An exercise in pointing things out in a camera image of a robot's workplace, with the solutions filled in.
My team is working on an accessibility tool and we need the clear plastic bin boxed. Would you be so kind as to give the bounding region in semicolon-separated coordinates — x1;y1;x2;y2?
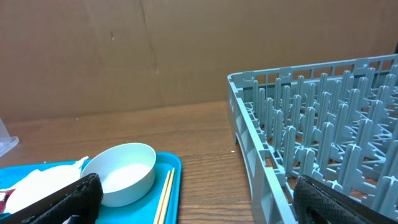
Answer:
0;119;19;157

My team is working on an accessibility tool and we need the grey-green bowl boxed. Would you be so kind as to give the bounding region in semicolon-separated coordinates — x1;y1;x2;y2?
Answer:
81;142;157;207

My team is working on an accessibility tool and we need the teal plastic tray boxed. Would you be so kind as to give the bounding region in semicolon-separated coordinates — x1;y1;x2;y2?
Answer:
1;152;182;224

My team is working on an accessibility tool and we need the white tissue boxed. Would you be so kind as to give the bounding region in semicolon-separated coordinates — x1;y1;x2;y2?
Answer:
4;156;88;214

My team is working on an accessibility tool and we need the grey dishwasher rack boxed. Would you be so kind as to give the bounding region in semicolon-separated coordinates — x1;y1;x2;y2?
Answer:
227;54;397;223

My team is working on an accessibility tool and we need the wooden chopstick inner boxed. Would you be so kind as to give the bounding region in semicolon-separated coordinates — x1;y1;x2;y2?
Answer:
153;171;170;224

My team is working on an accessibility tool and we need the wooden chopstick outer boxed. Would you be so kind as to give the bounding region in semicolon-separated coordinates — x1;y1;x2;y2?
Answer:
158;169;175;224

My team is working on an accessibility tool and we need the red snack wrapper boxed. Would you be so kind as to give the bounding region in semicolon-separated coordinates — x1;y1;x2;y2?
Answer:
0;189;14;213

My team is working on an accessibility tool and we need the wooden chopstick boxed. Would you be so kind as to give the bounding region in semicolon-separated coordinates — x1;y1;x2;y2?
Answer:
158;169;175;224
153;171;170;224

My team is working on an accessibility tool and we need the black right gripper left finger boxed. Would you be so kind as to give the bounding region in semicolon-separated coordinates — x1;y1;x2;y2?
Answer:
1;173;103;224

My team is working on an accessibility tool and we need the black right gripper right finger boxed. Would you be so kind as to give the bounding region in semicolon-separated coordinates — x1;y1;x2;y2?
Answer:
294;175;397;224

